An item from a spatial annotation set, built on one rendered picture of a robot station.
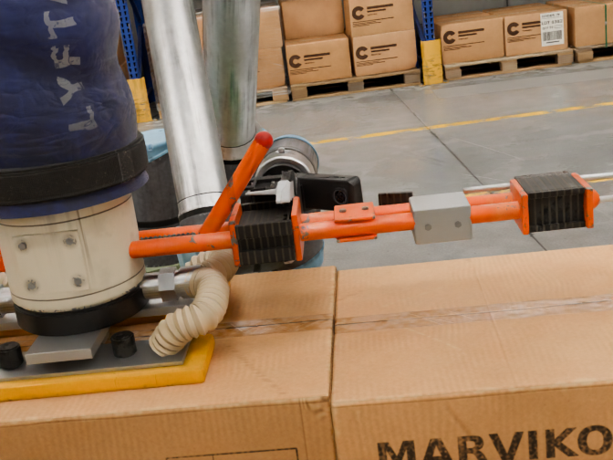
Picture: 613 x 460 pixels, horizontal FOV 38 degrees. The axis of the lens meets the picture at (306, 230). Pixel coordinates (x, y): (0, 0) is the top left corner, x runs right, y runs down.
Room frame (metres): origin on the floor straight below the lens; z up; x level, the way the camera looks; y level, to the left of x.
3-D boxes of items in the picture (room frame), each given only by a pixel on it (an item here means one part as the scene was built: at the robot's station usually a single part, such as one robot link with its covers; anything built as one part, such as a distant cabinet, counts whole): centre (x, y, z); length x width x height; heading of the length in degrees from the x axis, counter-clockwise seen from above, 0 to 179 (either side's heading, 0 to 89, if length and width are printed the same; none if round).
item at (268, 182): (1.21, 0.04, 1.08); 0.12 x 0.09 x 0.08; 175
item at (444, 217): (1.05, -0.17, 1.07); 0.07 x 0.07 x 0.04; 86
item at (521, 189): (1.04, -0.30, 1.08); 0.08 x 0.07 x 0.05; 86
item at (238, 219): (1.07, 0.05, 1.08); 0.10 x 0.08 x 0.06; 176
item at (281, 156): (1.29, 0.02, 1.08); 0.09 x 0.05 x 0.10; 85
